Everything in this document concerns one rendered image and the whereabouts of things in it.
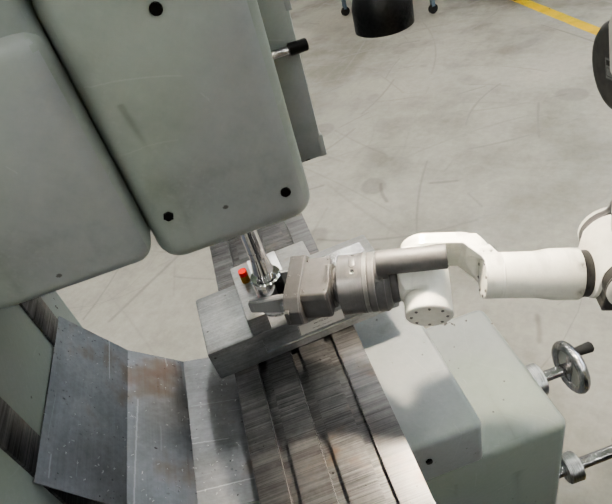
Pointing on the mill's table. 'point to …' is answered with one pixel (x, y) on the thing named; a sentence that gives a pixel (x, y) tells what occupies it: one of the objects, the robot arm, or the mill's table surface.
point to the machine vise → (320, 327)
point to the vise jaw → (291, 253)
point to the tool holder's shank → (262, 268)
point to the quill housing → (185, 111)
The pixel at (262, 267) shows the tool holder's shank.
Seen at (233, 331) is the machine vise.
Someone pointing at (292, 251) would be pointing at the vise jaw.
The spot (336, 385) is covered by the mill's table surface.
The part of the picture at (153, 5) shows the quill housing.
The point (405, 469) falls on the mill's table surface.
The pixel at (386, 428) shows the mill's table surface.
